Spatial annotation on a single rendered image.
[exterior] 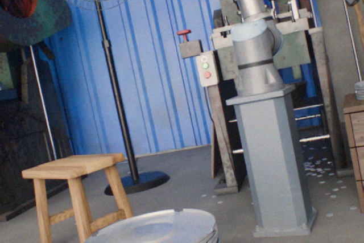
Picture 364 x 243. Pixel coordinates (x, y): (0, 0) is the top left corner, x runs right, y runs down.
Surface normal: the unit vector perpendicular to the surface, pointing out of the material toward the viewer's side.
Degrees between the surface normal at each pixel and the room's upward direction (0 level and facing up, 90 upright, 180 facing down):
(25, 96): 74
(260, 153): 90
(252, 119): 90
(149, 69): 90
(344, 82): 90
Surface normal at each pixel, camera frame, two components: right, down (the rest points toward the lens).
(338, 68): -0.25, 0.11
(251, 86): -0.47, -0.16
